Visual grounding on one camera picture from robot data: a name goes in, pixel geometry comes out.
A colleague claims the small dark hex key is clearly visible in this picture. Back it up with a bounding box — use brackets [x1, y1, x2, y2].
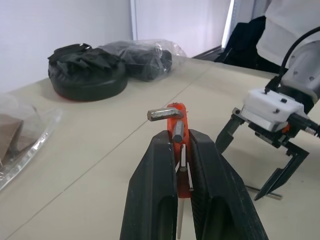
[174, 162, 195, 193]

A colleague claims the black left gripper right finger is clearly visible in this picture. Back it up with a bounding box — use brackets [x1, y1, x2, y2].
[187, 128, 270, 240]

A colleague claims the clear bag of black items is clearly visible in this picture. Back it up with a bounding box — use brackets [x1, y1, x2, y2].
[97, 38, 188, 83]

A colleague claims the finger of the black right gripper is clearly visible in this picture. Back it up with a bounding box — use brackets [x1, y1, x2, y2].
[253, 141, 310, 201]
[215, 113, 248, 154]

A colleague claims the black chair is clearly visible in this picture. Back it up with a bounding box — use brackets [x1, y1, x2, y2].
[213, 15, 266, 70]

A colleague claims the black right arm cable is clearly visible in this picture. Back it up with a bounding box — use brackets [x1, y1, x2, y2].
[264, 25, 320, 95]

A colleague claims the loose thin hex key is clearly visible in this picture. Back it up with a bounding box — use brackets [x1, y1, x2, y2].
[246, 184, 284, 201]

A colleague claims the round black pouch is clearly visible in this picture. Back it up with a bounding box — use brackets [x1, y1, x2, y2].
[47, 58, 129, 103]

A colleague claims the crumpled black cloth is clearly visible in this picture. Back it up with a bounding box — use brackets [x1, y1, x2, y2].
[47, 43, 121, 81]

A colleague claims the brown cardboard piece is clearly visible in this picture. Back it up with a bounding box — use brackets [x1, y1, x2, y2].
[0, 113, 39, 162]

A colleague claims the orange hex key holder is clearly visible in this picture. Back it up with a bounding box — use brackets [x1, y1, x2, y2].
[165, 101, 195, 200]

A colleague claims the white vertical post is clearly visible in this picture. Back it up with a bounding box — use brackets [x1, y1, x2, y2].
[220, 0, 239, 49]

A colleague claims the clear plastic bag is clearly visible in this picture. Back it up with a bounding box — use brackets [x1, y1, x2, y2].
[0, 92, 64, 194]

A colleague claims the large grey hex key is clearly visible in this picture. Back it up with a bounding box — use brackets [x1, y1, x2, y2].
[146, 106, 187, 145]

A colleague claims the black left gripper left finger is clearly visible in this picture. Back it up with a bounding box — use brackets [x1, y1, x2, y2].
[119, 129, 179, 240]

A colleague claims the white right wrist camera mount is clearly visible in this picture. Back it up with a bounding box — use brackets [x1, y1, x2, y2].
[241, 88, 305, 132]

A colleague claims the thin dark hex key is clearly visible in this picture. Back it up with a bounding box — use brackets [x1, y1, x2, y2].
[179, 143, 188, 174]

